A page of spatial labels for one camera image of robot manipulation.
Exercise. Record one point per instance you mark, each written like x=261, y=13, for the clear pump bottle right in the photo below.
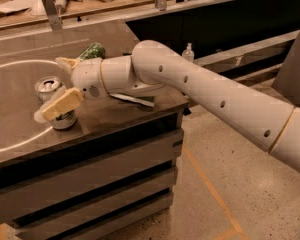
x=188, y=53

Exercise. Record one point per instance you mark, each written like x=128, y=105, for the green soda can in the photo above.
x=94, y=50

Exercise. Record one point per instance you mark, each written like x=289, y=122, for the white paper sheet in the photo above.
x=16, y=5

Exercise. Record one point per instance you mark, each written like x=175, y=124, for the green chip bag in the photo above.
x=141, y=101

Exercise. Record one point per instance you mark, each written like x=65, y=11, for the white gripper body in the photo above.
x=87, y=77

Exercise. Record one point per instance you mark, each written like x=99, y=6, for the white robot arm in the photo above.
x=271, y=124

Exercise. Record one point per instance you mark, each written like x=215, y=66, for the grey slatted table base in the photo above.
x=91, y=180

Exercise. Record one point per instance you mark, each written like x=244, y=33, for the white 7up soda can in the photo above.
x=48, y=90

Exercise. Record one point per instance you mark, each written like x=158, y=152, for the metal bracket post left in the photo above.
x=51, y=12

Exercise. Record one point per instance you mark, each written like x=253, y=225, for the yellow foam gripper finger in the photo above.
x=67, y=64
x=61, y=102

